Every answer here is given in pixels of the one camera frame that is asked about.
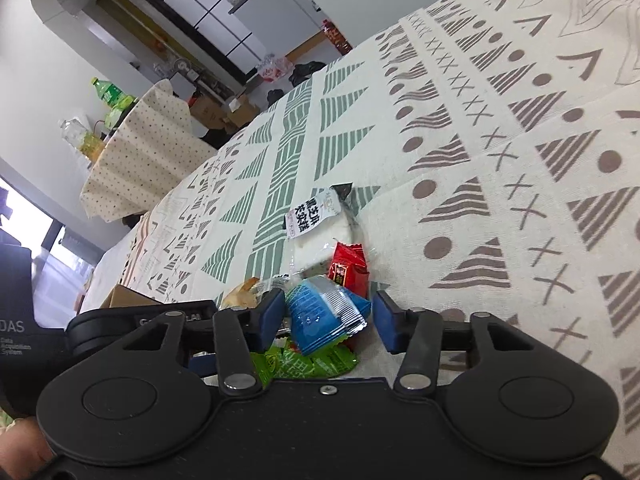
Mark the green snack packet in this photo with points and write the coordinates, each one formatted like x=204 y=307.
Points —
x=283 y=360

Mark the green soda bottle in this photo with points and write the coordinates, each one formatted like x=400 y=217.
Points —
x=111 y=95

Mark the black shoes pile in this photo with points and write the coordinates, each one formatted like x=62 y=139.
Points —
x=300 y=74

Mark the person's left hand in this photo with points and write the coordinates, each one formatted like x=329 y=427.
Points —
x=23 y=450

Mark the brown cardboard box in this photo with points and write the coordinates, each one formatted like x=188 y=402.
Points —
x=124 y=297

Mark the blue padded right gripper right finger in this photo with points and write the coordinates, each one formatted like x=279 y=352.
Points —
x=416 y=334

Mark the blue snack packet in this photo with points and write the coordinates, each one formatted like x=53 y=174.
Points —
x=323 y=314

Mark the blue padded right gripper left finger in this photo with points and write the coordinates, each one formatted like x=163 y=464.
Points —
x=238 y=334

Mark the black framed sliding door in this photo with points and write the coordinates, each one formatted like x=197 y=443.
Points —
x=211 y=25

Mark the red snack packet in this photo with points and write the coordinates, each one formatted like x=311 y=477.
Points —
x=348 y=268

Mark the patterned bed blanket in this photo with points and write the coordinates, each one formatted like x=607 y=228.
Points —
x=492 y=147

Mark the orange bread snack packet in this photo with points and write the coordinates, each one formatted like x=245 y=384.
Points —
x=242 y=297

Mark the white kitchen cabinet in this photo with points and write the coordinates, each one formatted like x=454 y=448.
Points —
x=280 y=26

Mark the clear yellow liquid bottle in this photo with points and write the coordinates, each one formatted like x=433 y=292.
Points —
x=75 y=134

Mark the dotted cream tablecloth table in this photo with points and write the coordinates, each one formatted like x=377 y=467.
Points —
x=150 y=153

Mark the pink white plastic bag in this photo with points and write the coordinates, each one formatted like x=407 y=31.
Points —
x=271 y=68

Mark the white rice cake packet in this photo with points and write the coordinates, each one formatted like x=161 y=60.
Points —
x=315 y=227

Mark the red oil bottle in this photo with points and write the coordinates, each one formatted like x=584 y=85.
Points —
x=336 y=37

